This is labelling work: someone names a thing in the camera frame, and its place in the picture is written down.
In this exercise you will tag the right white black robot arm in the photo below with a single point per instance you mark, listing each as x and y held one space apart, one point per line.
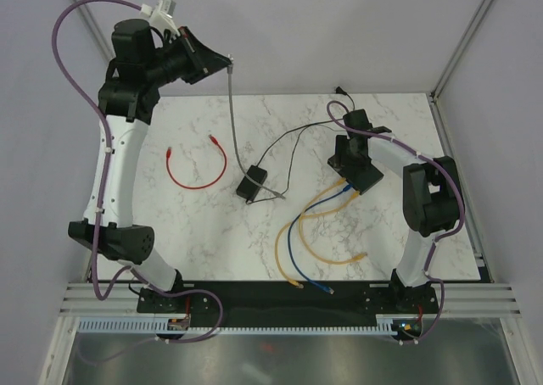
432 202

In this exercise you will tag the left aluminium corner post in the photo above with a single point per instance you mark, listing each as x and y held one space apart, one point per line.
80 10

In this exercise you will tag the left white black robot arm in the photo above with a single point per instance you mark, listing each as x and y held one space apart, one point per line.
126 102

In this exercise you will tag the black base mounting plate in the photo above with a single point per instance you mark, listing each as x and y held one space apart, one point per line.
270 303

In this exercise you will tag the black network switch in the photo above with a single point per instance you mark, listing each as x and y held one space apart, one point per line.
361 178

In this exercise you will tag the black power adapter brick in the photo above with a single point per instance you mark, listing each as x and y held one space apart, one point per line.
246 188

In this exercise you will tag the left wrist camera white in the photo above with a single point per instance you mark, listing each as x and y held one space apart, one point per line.
160 16

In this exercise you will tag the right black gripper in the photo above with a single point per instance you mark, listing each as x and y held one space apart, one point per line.
341 143

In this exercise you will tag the right aluminium corner post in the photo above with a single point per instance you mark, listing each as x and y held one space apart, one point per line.
473 26

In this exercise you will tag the white slotted cable duct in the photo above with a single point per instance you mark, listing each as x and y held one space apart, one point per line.
165 326

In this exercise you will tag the aluminium frame rail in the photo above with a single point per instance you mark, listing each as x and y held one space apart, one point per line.
462 300

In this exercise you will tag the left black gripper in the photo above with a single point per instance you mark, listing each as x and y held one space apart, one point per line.
203 60

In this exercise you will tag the aluminium corner post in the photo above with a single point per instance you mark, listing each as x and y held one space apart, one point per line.
473 26
80 10

